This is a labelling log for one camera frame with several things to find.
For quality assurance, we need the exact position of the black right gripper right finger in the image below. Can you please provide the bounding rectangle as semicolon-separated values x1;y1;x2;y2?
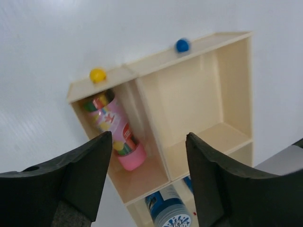
186;133;303;227

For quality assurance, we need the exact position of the yellow tray knob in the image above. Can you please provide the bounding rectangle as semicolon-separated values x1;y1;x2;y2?
89;68;107;84

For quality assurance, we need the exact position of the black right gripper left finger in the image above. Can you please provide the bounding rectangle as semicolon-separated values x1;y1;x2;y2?
0;131;112;227

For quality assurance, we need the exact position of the blue tray knob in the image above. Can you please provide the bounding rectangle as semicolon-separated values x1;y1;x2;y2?
175;38;190;53

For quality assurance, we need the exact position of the wooden compartment tray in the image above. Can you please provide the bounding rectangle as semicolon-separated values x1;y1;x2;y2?
67;32;253;227

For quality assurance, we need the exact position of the pink capped marker bottle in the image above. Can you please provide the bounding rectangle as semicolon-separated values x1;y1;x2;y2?
82;89;147;171

